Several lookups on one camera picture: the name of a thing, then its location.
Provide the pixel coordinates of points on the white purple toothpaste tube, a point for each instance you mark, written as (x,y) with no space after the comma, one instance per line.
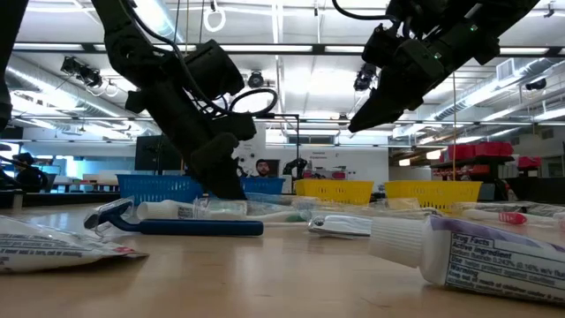
(485,265)

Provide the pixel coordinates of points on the blue disposable razor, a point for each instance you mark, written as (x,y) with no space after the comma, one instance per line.
(198,227)

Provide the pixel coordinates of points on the black ceiling spotlight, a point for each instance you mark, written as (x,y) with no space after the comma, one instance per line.
(536,84)
(81,70)
(255,79)
(364,77)

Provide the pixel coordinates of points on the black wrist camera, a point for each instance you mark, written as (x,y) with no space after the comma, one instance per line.
(379,44)
(214,70)

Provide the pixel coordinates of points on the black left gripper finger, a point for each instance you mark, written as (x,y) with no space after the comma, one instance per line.
(216,168)

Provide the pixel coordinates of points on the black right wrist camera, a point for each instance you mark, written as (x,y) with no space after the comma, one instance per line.
(379,44)

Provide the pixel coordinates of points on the thin yellow vertical rod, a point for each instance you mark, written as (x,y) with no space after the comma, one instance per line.
(453,132)

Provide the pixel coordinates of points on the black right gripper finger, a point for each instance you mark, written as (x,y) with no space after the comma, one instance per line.
(379,106)

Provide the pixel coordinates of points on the teal toothbrush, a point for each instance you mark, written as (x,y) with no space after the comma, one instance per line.
(273,216)

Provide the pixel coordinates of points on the black desktop robot arm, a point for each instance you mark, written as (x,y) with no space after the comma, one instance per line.
(296,165)

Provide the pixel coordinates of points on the person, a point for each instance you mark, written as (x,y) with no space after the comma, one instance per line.
(28,176)
(263,168)

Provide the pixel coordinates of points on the red storage bin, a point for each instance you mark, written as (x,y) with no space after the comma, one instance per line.
(507,149)
(529,162)
(487,149)
(461,152)

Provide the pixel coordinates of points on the dark storage shelf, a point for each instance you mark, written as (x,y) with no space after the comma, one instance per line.
(446,164)

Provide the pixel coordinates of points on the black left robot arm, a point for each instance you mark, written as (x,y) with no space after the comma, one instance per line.
(128,48)

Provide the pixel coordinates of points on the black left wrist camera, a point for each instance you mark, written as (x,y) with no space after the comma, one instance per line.
(214,70)

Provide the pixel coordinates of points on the yellow slotted plastic basket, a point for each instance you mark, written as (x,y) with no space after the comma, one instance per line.
(432,193)
(334,192)

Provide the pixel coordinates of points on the black computer monitor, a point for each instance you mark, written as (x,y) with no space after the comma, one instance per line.
(152,152)

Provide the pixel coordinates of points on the black overhead frame beam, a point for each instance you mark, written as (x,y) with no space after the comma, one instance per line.
(318,48)

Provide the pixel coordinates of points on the blue slotted plastic basket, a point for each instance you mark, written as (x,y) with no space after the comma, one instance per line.
(150,190)
(265,185)

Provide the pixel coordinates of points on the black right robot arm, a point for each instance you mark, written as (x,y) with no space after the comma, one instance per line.
(485,17)

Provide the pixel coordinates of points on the clear plastic wrapper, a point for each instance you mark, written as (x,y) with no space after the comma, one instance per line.
(340,225)

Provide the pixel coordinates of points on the blue toothbrush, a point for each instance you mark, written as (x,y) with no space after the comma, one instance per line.
(273,199)

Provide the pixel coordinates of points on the red toothbrush in clear wrapper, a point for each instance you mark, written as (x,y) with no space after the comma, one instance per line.
(512,218)

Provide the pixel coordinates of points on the silver ventilation duct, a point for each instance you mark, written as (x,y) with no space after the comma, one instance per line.
(39,84)
(552,66)

